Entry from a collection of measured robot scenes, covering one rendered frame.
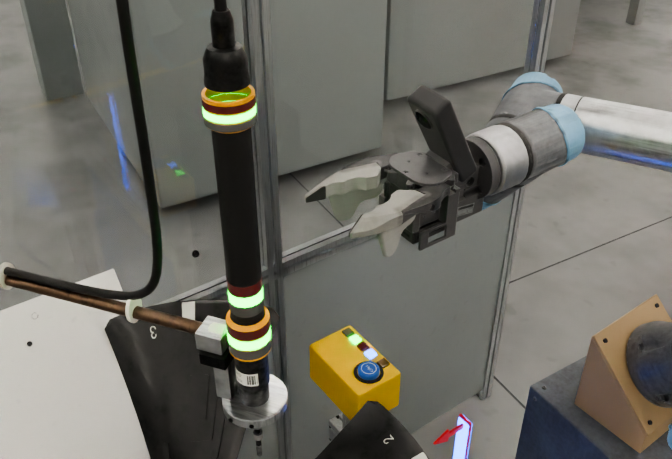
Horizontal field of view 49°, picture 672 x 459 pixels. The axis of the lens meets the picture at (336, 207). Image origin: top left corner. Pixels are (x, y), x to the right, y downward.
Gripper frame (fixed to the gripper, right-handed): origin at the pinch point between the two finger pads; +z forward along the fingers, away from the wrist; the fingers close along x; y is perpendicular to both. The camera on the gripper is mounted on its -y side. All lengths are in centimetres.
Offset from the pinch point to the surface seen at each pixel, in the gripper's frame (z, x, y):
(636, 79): -410, 214, 167
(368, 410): -11.7, 8.0, 45.2
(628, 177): -294, 136, 167
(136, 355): 16.7, 20.9, 27.7
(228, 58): 11.4, -1.8, -19.0
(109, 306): 20.7, 12.6, 11.5
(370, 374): -24, 23, 58
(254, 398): 11.7, -1.7, 18.6
